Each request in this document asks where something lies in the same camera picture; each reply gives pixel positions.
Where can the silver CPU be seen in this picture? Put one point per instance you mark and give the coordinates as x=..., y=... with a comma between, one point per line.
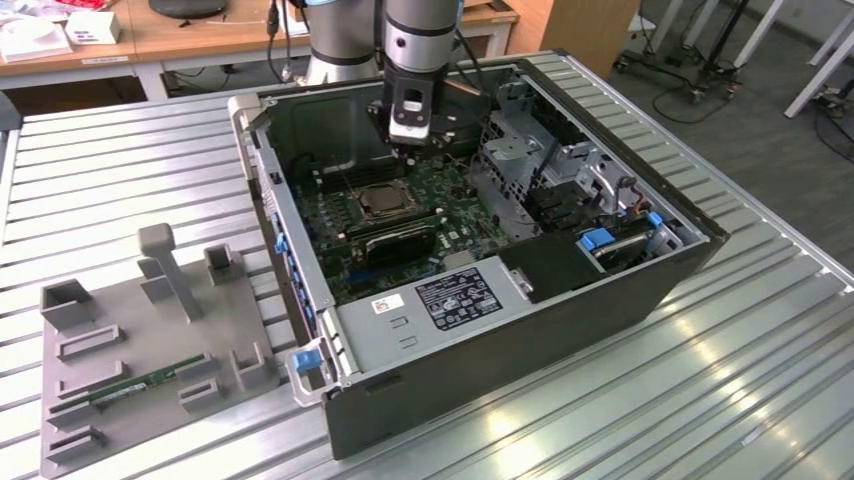
x=389, y=201

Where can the metal locking lever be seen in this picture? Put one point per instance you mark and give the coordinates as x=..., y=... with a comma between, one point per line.
x=347, y=182

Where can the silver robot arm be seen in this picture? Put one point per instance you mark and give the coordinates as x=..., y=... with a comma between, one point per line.
x=417, y=40

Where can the CPU socket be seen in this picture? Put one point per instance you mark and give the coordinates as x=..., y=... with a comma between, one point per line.
x=395, y=218

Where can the metal drive cage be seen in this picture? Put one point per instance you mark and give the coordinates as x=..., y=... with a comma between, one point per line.
x=510, y=150

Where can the green motherboard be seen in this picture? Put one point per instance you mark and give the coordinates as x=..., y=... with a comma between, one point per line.
x=461, y=200

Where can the green RAM stick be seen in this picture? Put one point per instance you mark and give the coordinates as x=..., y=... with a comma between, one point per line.
x=127, y=389
x=390, y=229

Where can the wooden cabinet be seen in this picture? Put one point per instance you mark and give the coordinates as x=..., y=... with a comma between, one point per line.
x=588, y=30

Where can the blue drive latch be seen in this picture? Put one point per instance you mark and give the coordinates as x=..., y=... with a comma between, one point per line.
x=596, y=240

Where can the small blue clip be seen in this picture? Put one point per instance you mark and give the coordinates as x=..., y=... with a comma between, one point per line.
x=279, y=242
x=654, y=219

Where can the wooden desk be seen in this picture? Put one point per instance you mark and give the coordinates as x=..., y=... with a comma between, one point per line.
x=101, y=52
x=221, y=35

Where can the grey power supply unit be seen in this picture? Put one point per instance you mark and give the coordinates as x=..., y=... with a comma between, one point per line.
x=387, y=330

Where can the black wheeled stand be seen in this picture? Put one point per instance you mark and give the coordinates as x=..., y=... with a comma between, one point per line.
x=714, y=77

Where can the black round bowl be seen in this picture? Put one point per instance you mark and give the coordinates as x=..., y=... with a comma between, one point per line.
x=187, y=7

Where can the black PC case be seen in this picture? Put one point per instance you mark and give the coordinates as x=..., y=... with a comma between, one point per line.
x=501, y=380

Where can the white printed box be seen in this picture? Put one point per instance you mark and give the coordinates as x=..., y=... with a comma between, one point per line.
x=94, y=27

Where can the grey parts rack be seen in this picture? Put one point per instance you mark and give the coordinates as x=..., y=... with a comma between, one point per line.
x=167, y=350

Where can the red white packet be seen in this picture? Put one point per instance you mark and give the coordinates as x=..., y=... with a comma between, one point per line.
x=83, y=4

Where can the white square tray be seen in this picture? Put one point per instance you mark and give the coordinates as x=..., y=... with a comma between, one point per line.
x=37, y=42

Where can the clear plastic bag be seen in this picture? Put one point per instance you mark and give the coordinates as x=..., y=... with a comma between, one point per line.
x=27, y=10

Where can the white tape strip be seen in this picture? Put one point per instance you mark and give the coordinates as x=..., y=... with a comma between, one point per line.
x=750, y=436

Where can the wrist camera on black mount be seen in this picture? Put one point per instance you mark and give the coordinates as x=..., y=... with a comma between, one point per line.
x=409, y=132

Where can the white table frame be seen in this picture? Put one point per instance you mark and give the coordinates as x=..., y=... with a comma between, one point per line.
x=798, y=107

